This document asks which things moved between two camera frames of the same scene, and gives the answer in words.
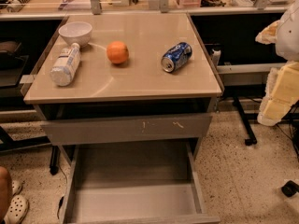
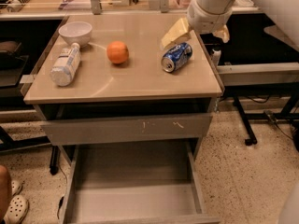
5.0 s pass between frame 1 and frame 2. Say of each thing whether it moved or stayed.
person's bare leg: stayed
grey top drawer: stayed
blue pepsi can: stayed
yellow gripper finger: moved
